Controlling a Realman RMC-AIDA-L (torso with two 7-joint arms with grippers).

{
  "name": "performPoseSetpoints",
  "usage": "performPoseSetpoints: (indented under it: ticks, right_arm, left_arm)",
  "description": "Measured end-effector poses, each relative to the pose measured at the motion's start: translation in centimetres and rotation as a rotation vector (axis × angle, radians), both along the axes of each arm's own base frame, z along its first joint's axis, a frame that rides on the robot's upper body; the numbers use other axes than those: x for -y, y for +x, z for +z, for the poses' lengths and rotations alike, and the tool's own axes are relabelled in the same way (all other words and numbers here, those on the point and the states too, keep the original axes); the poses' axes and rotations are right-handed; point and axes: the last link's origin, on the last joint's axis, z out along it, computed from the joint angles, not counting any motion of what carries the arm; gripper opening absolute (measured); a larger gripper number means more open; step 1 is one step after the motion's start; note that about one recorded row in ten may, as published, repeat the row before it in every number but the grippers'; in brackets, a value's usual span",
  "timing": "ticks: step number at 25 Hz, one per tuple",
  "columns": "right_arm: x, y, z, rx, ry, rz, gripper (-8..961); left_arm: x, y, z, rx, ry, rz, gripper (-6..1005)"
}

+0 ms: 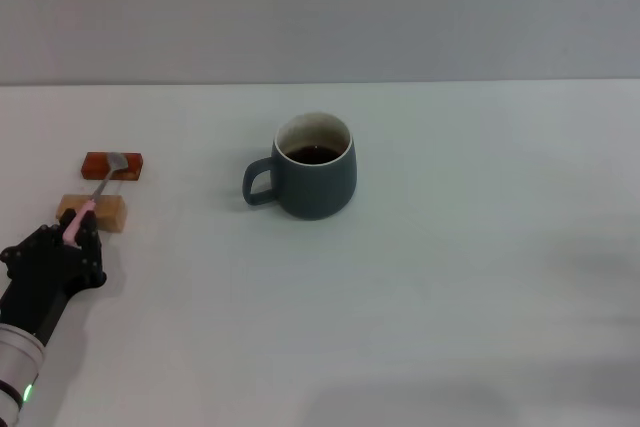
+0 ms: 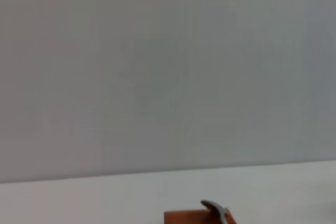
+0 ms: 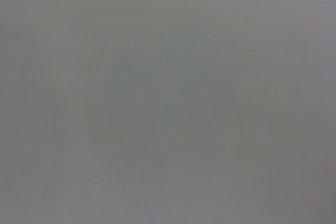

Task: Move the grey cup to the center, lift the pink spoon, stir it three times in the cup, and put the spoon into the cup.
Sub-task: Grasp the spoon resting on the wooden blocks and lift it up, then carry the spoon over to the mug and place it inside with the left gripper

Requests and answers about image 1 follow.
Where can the light tan wooden block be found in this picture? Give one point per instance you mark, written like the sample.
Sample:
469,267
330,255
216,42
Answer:
110,214

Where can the reddish brown wooden block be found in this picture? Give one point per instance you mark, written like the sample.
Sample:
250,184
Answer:
132,167

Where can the dark grey ceramic cup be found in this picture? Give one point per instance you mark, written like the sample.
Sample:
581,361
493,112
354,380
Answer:
315,187

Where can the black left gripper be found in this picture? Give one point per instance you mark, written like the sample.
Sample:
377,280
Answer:
40,287

